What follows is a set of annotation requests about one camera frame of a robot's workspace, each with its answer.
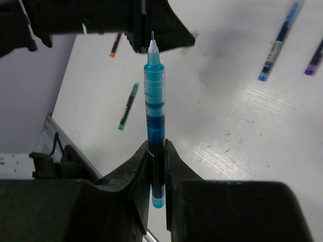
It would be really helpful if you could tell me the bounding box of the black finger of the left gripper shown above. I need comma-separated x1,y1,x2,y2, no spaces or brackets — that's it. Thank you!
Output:
126,0,195,54

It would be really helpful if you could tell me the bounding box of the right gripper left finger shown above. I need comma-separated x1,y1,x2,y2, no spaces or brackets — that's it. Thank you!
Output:
1,143,150,241

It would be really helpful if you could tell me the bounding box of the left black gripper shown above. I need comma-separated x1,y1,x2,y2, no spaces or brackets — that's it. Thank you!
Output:
1,1,141,56

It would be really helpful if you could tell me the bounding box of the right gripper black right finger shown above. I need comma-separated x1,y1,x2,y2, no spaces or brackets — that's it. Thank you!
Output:
165,141,312,241

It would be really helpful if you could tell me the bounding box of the light blue pen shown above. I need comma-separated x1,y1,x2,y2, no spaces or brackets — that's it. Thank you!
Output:
144,32,166,209

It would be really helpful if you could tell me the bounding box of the dark blue pen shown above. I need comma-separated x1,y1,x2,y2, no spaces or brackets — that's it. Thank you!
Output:
258,0,304,82

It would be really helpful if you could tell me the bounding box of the purple pen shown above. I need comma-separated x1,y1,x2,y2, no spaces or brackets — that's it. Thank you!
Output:
304,41,323,76

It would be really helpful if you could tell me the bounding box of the orange pen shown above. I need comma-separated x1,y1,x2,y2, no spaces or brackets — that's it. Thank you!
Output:
110,32,123,57

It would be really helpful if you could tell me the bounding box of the green pen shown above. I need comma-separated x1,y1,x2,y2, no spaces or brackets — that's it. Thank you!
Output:
118,82,139,130

